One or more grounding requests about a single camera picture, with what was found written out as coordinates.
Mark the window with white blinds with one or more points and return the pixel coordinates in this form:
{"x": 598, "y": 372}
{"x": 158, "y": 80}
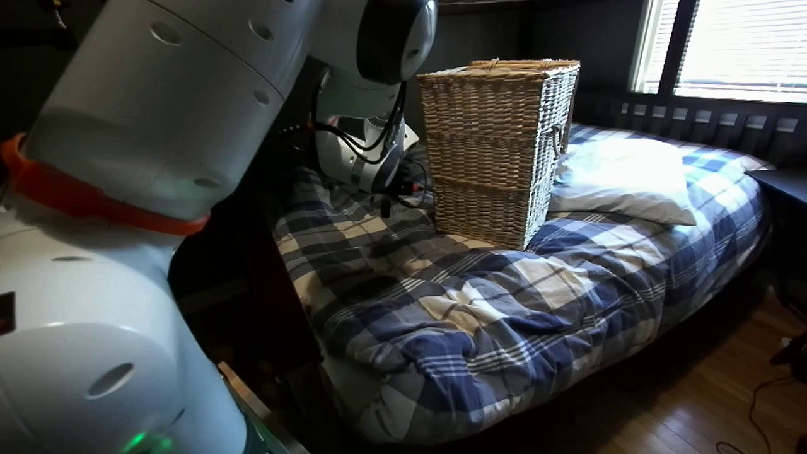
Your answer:
{"x": 740, "y": 46}

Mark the dark bedside table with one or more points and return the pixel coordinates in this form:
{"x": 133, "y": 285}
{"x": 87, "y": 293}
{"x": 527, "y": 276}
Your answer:
{"x": 790, "y": 217}

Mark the dark studded headboard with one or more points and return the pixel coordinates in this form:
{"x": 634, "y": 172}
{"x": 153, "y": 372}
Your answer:
{"x": 714, "y": 128}

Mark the blue plaid blanket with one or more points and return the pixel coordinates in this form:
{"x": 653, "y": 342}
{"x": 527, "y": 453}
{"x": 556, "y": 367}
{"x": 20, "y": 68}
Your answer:
{"x": 506, "y": 310}

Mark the woven wicker basket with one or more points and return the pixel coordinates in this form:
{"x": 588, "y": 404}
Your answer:
{"x": 493, "y": 143}

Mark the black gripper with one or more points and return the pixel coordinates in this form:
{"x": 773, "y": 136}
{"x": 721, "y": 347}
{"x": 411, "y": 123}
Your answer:
{"x": 415, "y": 178}

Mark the white pillow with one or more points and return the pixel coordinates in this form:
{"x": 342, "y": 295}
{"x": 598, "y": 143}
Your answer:
{"x": 622, "y": 179}

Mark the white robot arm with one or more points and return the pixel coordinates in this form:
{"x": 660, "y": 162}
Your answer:
{"x": 168, "y": 101}

